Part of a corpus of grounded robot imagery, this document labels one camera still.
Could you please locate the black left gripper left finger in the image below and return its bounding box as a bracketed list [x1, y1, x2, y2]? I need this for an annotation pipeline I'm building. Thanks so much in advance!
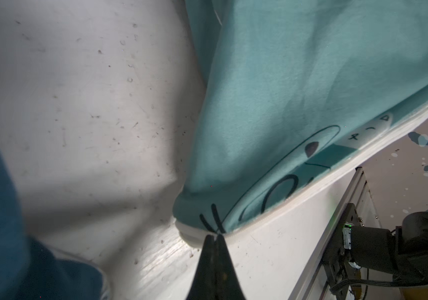
[186, 235, 216, 300]

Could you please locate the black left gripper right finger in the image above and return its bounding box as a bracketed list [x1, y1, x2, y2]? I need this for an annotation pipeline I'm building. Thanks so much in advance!
[215, 235, 245, 300]

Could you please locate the blue cartoon pillow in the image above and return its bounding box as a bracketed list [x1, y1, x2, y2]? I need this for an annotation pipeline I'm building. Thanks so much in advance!
[0, 0, 110, 300]

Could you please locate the teal cat pillow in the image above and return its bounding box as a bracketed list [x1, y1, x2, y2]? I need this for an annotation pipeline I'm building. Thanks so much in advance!
[173, 1, 428, 247]

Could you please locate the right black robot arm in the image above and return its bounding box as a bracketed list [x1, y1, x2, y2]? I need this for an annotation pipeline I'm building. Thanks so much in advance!
[321, 203, 428, 300]

